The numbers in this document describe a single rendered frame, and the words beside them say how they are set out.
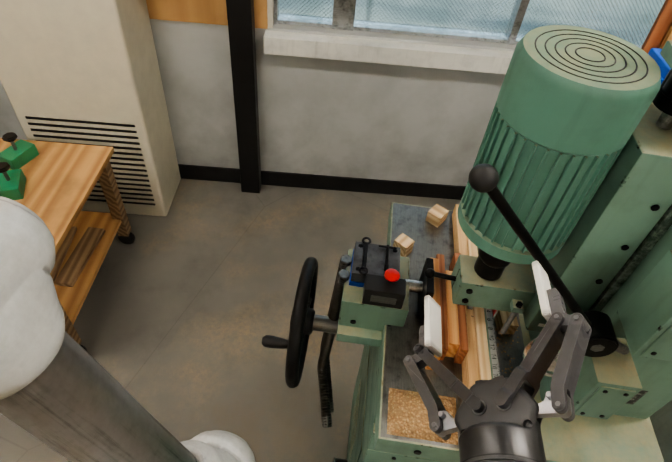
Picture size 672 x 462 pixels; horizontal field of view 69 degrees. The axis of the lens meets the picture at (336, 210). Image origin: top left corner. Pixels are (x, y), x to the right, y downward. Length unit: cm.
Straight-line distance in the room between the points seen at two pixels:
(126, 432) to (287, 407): 123
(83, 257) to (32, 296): 161
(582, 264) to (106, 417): 71
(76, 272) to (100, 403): 148
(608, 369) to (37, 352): 79
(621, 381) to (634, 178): 34
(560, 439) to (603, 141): 67
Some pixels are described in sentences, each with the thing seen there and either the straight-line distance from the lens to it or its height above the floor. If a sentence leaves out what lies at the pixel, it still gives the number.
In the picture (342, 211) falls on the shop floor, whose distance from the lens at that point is 251.
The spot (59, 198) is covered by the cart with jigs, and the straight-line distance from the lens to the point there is 195.
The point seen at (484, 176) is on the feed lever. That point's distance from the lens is 59.
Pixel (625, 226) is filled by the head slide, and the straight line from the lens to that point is 82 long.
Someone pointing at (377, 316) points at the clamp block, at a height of 92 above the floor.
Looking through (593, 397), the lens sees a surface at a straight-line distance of 94.
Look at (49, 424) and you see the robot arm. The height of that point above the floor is 119.
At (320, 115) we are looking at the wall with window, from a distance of 234.
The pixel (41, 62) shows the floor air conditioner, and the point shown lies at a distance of 219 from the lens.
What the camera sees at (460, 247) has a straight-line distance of 117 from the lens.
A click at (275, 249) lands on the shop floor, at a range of 232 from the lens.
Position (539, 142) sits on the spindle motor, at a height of 142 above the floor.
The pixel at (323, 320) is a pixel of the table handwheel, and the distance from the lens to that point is 112.
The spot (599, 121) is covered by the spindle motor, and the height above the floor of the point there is 147.
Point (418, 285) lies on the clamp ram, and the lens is 104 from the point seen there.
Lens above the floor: 177
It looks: 45 degrees down
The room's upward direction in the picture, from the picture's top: 6 degrees clockwise
